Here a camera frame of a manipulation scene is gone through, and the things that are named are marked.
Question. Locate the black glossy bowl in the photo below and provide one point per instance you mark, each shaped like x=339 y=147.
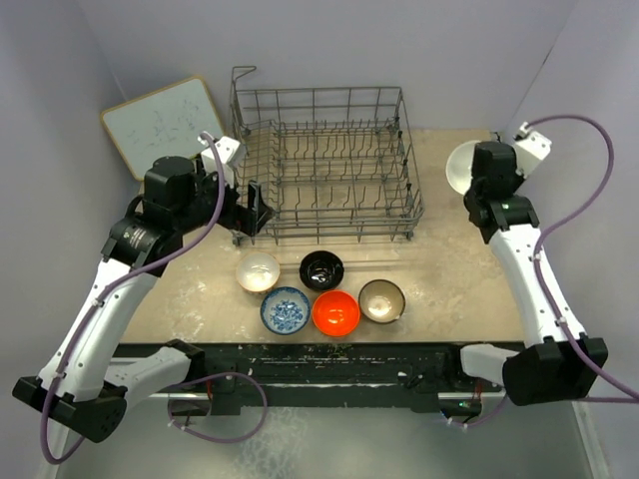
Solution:
x=321 y=270

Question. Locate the white ceramic bowl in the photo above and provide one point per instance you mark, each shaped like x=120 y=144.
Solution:
x=458 y=167

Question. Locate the blue white patterned bowl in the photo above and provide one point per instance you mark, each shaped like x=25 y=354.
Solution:
x=285 y=310

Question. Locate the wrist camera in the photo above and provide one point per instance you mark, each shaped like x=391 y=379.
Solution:
x=230 y=151
x=531 y=149

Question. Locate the orange bowl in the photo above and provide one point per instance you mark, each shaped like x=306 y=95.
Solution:
x=336 y=313

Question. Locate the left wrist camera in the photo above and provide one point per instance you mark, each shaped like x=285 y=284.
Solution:
x=230 y=151

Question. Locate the brown rimmed cream bowl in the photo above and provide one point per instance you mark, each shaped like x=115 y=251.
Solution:
x=381 y=301

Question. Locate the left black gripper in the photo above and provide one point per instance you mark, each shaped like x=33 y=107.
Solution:
x=247 y=220

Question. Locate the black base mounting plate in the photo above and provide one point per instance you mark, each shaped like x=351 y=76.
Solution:
x=418 y=376

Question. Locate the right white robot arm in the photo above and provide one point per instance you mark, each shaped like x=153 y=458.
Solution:
x=553 y=364

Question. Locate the small whiteboard with wood frame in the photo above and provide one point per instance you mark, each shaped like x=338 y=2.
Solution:
x=166 y=122

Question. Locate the grey wire dish rack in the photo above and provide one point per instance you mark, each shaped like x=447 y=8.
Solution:
x=331 y=162

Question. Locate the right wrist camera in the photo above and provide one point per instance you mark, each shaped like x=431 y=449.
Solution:
x=531 y=149

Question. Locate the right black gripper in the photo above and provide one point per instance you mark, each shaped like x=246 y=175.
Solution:
x=517 y=178

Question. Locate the beige white bowl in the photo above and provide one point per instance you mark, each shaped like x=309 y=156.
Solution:
x=258 y=272

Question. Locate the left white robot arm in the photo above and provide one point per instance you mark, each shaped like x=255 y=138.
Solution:
x=78 y=388

